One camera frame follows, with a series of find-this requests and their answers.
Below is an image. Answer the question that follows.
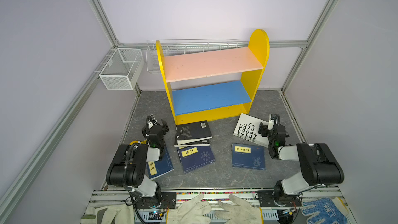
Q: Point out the white book black lettering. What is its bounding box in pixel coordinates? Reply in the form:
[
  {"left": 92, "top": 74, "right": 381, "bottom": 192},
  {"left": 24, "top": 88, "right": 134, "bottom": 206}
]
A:
[{"left": 233, "top": 114, "right": 268, "bottom": 147}]

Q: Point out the black book wolf cover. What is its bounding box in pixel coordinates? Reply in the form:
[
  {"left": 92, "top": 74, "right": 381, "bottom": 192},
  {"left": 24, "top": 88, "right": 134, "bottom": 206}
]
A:
[{"left": 176, "top": 120, "right": 212, "bottom": 145}]

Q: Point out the black book antler cover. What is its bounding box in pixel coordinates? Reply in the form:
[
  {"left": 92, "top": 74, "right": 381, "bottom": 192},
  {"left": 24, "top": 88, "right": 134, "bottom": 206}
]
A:
[{"left": 174, "top": 140, "right": 210, "bottom": 148}]

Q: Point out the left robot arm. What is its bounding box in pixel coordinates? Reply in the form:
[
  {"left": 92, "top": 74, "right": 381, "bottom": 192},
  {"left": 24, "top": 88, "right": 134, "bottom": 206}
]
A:
[{"left": 106, "top": 115, "right": 169, "bottom": 203}]

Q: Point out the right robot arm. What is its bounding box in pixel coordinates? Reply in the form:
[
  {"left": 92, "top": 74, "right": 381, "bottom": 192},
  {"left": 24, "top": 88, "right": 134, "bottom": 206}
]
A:
[{"left": 259, "top": 119, "right": 345, "bottom": 205}]

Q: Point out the blue booklet left yellow label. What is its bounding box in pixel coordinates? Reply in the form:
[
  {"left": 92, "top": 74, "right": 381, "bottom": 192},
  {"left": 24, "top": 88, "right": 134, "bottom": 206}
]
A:
[{"left": 146, "top": 147, "right": 174, "bottom": 179}]

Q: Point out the blue booklet yellow label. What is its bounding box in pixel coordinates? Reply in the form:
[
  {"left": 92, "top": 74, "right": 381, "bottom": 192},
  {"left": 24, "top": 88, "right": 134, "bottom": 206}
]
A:
[
  {"left": 178, "top": 146, "right": 216, "bottom": 174},
  {"left": 232, "top": 143, "right": 265, "bottom": 171},
  {"left": 146, "top": 147, "right": 174, "bottom": 179}
]

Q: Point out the blue booklet right yellow label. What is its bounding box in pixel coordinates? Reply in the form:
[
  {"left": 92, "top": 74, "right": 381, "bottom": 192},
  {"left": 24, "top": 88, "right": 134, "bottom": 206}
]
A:
[{"left": 232, "top": 143, "right": 265, "bottom": 171}]

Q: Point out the yellow pink blue bookshelf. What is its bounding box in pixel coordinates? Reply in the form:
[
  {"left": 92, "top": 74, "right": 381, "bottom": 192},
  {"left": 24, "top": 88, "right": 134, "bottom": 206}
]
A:
[{"left": 155, "top": 29, "right": 270, "bottom": 125}]

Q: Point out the blue booklet centre yellow label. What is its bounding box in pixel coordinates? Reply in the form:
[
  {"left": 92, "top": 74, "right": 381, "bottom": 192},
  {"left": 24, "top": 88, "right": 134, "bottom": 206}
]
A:
[{"left": 178, "top": 146, "right": 216, "bottom": 174}]

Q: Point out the white mesh box basket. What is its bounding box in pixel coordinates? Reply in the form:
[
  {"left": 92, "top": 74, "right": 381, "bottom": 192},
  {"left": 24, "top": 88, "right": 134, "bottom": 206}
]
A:
[{"left": 99, "top": 48, "right": 145, "bottom": 91}]

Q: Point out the white work glove centre right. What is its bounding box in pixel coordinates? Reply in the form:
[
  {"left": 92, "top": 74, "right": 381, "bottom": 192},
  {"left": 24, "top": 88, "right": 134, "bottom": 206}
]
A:
[{"left": 214, "top": 195, "right": 263, "bottom": 224}]

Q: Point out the white work glove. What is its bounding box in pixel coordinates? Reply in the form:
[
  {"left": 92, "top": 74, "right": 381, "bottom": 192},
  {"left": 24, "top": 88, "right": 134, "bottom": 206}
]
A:
[
  {"left": 214, "top": 195, "right": 263, "bottom": 224},
  {"left": 166, "top": 194, "right": 211, "bottom": 224}
]

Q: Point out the white work glove centre left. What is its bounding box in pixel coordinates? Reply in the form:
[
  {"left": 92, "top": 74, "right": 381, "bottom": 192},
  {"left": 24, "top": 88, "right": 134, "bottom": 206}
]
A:
[{"left": 166, "top": 194, "right": 211, "bottom": 224}]

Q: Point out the grey green glove far left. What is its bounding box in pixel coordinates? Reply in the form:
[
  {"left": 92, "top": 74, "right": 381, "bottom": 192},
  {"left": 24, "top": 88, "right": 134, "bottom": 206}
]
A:
[{"left": 80, "top": 204, "right": 135, "bottom": 224}]

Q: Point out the blue dotted glove right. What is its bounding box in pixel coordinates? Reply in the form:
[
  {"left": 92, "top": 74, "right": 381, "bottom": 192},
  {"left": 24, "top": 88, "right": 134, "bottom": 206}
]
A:
[{"left": 301, "top": 197, "right": 348, "bottom": 224}]

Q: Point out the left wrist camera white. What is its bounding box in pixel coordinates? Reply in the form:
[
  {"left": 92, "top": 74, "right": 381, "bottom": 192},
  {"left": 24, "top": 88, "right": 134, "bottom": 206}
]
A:
[{"left": 146, "top": 115, "right": 157, "bottom": 129}]

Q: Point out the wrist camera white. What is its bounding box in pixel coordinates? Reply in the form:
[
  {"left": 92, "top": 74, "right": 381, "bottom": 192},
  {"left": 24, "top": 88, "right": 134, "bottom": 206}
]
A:
[
  {"left": 146, "top": 115, "right": 157, "bottom": 129},
  {"left": 267, "top": 114, "right": 280, "bottom": 130}
]

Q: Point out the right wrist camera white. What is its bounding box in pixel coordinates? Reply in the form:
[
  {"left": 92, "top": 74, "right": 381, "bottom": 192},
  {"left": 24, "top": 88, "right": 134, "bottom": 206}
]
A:
[{"left": 267, "top": 114, "right": 280, "bottom": 130}]

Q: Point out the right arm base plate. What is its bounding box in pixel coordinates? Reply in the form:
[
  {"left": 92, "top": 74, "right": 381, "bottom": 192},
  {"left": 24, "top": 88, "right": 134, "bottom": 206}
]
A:
[{"left": 255, "top": 190, "right": 301, "bottom": 207}]

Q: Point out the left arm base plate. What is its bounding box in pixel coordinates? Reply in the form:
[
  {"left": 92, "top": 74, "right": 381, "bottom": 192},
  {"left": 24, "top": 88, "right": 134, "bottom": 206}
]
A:
[{"left": 134, "top": 191, "right": 177, "bottom": 209}]

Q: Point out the white wire rack basket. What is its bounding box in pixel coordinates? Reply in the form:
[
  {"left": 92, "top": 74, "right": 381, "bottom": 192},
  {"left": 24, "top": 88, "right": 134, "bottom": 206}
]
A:
[{"left": 146, "top": 39, "right": 239, "bottom": 74}]

